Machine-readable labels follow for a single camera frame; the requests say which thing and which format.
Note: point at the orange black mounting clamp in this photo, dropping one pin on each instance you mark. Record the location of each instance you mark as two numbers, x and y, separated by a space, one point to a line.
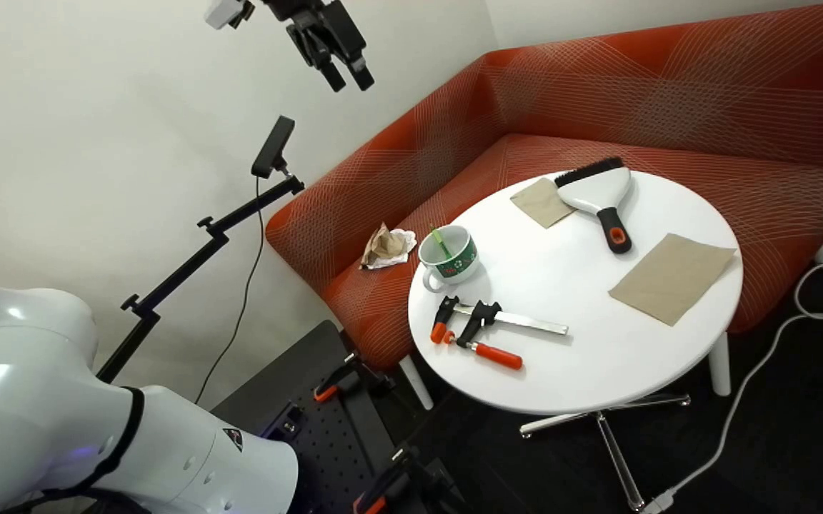
400 480
340 377

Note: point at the black camera on stand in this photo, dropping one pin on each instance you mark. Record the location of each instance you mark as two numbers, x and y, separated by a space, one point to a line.
272 146

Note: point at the red fabric sofa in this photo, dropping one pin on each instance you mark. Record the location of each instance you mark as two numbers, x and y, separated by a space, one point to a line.
622 105

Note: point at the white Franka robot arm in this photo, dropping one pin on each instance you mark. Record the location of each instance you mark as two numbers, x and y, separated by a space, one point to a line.
40 417

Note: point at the round white table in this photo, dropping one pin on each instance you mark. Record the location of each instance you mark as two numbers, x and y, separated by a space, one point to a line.
572 296

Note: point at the black jointed camera stand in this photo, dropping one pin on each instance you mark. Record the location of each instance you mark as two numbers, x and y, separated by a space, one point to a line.
193 262

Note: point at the small brown sandpaper sheet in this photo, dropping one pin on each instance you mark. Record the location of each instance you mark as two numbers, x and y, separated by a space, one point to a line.
540 200

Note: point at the large brown sandpaper sheet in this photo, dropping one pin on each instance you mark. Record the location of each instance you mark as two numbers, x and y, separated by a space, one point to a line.
673 275

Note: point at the green pen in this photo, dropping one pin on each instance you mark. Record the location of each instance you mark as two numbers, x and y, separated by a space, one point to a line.
442 250

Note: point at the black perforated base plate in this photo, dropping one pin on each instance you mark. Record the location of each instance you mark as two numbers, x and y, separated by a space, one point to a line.
336 429

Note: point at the black orange putty scraper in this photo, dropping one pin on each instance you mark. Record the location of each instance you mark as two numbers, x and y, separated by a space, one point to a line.
602 195

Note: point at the silver metal floor stand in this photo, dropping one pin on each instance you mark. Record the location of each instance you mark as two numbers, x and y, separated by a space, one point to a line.
613 437

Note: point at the crumpled paper wrapper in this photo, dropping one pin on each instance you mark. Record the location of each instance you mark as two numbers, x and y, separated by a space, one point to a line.
386 248

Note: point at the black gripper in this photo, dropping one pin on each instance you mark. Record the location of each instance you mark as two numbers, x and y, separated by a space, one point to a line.
315 22

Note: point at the white green mug cup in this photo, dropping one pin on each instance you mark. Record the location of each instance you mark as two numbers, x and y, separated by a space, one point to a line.
447 258

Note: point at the large orange black bar clamp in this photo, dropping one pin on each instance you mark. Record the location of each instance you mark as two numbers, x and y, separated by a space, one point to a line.
486 343

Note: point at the small orange black bar clamp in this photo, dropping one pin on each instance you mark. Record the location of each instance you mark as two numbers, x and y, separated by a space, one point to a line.
486 320

